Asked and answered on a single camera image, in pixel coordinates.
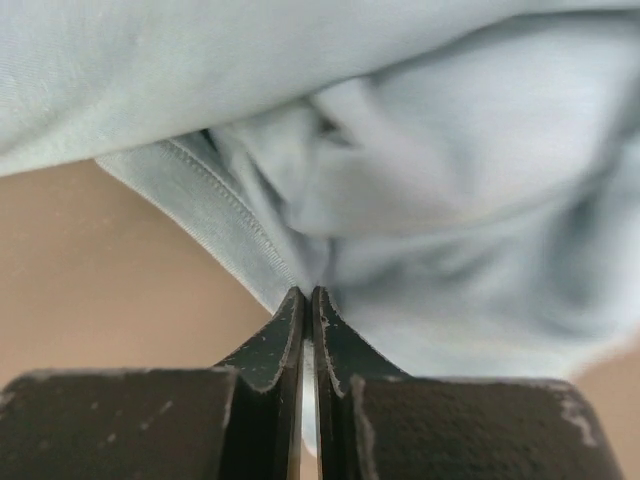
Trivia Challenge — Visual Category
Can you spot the light blue t shirt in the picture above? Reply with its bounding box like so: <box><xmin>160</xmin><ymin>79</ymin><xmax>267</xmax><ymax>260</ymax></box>
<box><xmin>1</xmin><ymin>1</ymin><xmax>639</xmax><ymax>376</ymax></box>

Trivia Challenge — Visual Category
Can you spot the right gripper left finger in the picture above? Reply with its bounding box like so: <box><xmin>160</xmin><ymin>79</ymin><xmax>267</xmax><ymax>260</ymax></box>
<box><xmin>1</xmin><ymin>289</ymin><xmax>304</xmax><ymax>479</ymax></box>

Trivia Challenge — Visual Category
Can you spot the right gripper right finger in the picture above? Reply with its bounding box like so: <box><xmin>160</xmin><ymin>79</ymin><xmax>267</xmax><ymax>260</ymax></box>
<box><xmin>310</xmin><ymin>287</ymin><xmax>622</xmax><ymax>480</ymax></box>

